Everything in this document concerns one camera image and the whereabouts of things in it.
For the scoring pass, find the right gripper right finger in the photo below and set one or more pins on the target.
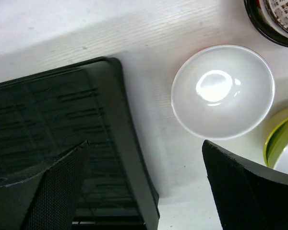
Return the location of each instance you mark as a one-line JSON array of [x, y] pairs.
[[248, 196]]

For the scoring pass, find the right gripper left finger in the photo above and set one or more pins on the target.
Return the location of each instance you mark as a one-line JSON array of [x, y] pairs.
[[44, 196]]

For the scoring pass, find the lime green bowl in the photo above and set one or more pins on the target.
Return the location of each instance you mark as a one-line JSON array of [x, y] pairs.
[[278, 152], [271, 126]]

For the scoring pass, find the red bowl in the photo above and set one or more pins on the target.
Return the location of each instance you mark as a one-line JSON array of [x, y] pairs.
[[222, 92]]

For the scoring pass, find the pink flower bowl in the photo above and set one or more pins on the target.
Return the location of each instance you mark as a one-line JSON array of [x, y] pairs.
[[261, 26]]

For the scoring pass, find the brown patterned bowl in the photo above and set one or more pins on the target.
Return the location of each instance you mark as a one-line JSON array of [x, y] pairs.
[[278, 10]]

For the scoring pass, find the black drip tray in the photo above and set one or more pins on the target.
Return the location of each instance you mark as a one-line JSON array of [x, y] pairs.
[[45, 114]]

